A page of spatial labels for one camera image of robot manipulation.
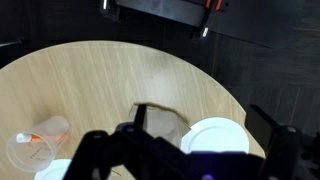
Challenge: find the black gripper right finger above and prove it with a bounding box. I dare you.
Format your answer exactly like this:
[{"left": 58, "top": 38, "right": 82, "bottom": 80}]
[{"left": 245, "top": 104, "right": 320, "bottom": 180}]

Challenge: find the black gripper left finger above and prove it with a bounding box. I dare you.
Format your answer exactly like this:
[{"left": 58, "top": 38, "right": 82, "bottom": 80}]
[{"left": 63, "top": 103, "right": 194, "bottom": 180}]

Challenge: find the orange marker with white cap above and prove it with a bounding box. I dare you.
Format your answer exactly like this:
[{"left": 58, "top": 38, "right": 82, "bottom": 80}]
[{"left": 15, "top": 132, "right": 69, "bottom": 145}]

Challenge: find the clear plastic cup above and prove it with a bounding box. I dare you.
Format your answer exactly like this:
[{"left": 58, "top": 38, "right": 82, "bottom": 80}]
[{"left": 5, "top": 115, "right": 72, "bottom": 173}]

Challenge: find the white paper plate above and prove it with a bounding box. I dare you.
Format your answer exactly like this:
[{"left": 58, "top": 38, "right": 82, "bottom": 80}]
[
  {"left": 33, "top": 158, "right": 73, "bottom": 180},
  {"left": 179, "top": 116, "right": 250, "bottom": 155}
]

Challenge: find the crumpled brown paper napkin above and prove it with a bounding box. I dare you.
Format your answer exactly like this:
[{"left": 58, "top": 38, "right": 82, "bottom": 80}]
[{"left": 126, "top": 102, "right": 192, "bottom": 148}]

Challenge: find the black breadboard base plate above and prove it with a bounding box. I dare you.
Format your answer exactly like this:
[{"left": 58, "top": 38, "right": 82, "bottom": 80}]
[{"left": 114, "top": 0, "right": 308, "bottom": 49}]

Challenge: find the orange handled black clamp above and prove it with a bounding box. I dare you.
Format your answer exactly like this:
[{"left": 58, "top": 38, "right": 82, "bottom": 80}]
[{"left": 191, "top": 0, "right": 231, "bottom": 43}]

